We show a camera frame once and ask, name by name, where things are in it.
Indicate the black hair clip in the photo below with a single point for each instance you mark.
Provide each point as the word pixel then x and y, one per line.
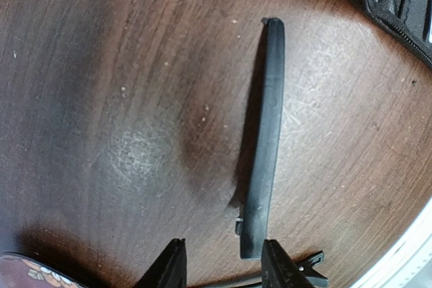
pixel 253 223
pixel 305 266

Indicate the red floral plate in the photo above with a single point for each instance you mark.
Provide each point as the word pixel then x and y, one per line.
pixel 21 272

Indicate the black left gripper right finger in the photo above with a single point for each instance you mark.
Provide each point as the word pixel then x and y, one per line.
pixel 277 268

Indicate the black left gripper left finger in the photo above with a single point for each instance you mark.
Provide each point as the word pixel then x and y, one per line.
pixel 169 270

